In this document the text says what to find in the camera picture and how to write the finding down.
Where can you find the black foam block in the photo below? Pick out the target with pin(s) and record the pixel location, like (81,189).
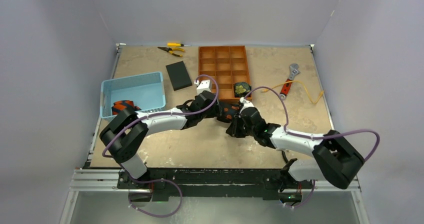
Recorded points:
(178,75)

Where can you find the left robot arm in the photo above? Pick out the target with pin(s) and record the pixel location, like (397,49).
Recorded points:
(123,136)

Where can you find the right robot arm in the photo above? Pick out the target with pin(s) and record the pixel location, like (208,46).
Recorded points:
(333,158)

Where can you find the aluminium frame rail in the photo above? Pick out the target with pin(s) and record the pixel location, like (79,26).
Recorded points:
(106,180)

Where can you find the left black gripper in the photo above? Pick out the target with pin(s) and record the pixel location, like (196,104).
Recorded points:
(215,110)

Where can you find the light blue plastic basket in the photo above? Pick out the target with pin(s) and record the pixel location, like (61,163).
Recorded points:
(145,90)

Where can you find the dark orange floral tie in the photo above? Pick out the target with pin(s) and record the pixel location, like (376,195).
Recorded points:
(227,111)

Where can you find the yellow handled pliers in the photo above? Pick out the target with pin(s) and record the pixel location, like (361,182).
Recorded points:
(173,50)

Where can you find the rolled yellow floral tie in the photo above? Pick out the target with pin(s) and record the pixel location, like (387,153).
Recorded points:
(240,89)

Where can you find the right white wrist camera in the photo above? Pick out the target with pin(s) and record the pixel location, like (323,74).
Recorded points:
(244,104)

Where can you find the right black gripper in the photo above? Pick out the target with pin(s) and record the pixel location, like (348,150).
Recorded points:
(239,125)

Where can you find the black handled pliers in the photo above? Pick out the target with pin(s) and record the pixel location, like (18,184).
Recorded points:
(284,157)

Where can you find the red handled adjustable wrench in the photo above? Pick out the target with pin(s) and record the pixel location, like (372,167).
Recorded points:
(294,71)

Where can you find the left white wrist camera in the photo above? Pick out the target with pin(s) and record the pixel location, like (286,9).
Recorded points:
(204,85)

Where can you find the orange wooden compartment tray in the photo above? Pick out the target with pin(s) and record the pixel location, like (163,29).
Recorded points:
(228,65)

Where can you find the yellow handled screwdriver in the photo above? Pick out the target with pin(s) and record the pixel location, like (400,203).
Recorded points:
(175,44)

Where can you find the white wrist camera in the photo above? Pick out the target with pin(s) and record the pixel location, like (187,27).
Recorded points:
(204,85)
(244,104)

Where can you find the orange navy striped tie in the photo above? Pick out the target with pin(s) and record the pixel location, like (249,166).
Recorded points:
(121,105)

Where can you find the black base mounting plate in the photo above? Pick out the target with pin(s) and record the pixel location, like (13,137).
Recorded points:
(163,181)

